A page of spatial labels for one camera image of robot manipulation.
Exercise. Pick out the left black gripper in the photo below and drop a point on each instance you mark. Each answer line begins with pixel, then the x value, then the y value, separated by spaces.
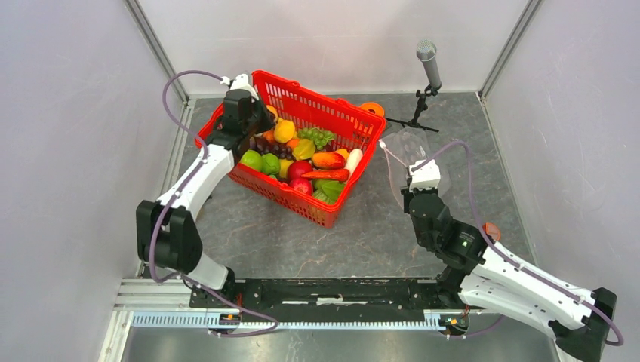
pixel 269 118

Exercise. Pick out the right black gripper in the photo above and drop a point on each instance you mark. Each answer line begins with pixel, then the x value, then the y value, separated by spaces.
pixel 407 194

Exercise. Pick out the yellow toy lemon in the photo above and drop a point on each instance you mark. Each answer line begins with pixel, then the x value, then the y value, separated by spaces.
pixel 284 131

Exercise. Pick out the clear zip top bag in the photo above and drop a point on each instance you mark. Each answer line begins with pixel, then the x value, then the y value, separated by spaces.
pixel 402 149

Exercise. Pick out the red plastic basket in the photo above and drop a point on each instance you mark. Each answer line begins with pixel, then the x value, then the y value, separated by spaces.
pixel 354 127

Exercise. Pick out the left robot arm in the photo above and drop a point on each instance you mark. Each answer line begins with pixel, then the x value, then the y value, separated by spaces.
pixel 167 235

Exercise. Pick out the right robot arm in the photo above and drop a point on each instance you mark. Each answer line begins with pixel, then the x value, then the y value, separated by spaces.
pixel 483 273

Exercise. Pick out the green toy apple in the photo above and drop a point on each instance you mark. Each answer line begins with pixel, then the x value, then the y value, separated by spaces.
pixel 252 159

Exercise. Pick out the purple toy grapes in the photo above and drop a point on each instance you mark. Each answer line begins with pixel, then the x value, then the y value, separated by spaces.
pixel 263 146

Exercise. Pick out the green toy pepper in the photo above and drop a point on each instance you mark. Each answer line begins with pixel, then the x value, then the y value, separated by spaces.
pixel 270 164

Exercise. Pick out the orange toy block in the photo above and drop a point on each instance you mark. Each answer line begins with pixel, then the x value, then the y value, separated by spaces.
pixel 492 231

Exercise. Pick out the yellow green toy starfruit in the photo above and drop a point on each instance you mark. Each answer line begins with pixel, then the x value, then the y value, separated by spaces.
pixel 304 149

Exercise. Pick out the green toy grapes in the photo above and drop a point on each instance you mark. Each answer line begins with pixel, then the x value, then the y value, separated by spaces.
pixel 320 136

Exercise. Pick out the red toy apple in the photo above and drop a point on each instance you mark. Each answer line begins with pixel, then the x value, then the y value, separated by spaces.
pixel 302 185

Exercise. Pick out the orange red toy mango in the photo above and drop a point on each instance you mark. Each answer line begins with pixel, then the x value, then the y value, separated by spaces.
pixel 328 160

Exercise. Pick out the orange toy carrot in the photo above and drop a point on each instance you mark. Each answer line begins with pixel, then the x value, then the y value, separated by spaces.
pixel 340 175

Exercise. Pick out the white toy radish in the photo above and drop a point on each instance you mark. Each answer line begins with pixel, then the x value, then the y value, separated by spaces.
pixel 352 160

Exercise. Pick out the orange round toy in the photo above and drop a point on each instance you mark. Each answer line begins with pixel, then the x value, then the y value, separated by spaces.
pixel 373 108

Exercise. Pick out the black microphone tripod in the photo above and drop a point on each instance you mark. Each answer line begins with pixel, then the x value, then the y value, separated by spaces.
pixel 421 106

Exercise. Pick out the grey microphone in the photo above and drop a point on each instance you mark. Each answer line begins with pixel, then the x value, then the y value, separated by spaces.
pixel 426 53

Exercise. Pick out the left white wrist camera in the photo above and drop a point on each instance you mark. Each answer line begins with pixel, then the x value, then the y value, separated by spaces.
pixel 240 82

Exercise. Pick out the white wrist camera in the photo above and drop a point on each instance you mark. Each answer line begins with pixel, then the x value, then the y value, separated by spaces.
pixel 424 176
pixel 240 82

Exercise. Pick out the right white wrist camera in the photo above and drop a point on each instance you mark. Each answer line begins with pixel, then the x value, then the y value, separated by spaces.
pixel 424 176

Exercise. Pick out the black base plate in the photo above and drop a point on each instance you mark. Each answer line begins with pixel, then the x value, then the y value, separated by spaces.
pixel 358 300

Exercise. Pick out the aluminium frame rail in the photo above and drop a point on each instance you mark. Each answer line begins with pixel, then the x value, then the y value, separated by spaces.
pixel 176 321

